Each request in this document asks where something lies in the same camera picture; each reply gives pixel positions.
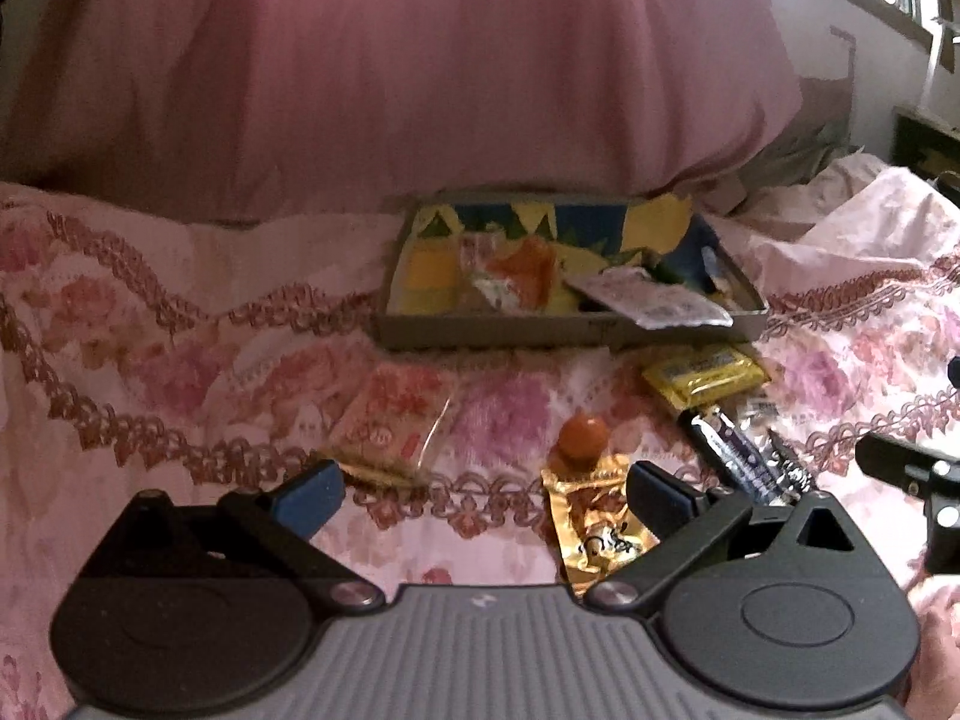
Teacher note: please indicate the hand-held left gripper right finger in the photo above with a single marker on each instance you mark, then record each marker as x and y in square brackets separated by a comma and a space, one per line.
[660, 499]

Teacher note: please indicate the white green snack packet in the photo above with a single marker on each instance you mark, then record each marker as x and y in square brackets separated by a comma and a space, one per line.
[649, 300]

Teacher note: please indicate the grey green cloth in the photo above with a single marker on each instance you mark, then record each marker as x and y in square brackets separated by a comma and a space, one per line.
[810, 142]

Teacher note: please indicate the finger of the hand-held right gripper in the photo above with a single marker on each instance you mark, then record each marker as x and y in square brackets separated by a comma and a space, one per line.
[892, 461]
[954, 371]

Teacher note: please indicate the clear snack bar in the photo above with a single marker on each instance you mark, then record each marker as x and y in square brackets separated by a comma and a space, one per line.
[484, 262]

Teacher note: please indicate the red orange snack packet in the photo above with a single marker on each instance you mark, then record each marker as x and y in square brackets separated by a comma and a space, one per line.
[394, 424]

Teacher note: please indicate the pink quilt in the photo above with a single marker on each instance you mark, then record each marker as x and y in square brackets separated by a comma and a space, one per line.
[390, 67]

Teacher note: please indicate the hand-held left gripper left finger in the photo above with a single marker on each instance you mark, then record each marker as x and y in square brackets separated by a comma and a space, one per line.
[309, 499]

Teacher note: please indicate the floral bed sheet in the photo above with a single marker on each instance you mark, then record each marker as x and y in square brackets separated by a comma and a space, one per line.
[187, 360]

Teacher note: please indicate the white lamp stand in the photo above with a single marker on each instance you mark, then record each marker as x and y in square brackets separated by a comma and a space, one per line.
[936, 60]

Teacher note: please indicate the shallow cardboard box printed lining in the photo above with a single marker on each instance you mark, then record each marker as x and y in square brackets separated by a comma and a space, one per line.
[435, 330]

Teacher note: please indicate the small orange fruit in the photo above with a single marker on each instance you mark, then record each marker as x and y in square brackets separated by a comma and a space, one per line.
[583, 437]

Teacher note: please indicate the dark wooden cabinet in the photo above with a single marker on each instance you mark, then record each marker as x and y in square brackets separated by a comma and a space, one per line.
[926, 150]

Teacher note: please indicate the gold foil snack packet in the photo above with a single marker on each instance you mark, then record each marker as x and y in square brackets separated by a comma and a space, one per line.
[596, 525]

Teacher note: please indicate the green red snack pouch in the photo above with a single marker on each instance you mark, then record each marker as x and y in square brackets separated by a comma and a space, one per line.
[525, 270]

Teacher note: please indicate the person's bare leg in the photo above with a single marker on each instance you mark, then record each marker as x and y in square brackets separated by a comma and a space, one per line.
[937, 652]

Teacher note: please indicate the black snack packet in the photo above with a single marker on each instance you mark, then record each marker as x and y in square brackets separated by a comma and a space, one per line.
[739, 454]

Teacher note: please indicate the yellow snack packet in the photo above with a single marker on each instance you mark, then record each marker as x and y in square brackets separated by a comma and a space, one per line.
[705, 376]

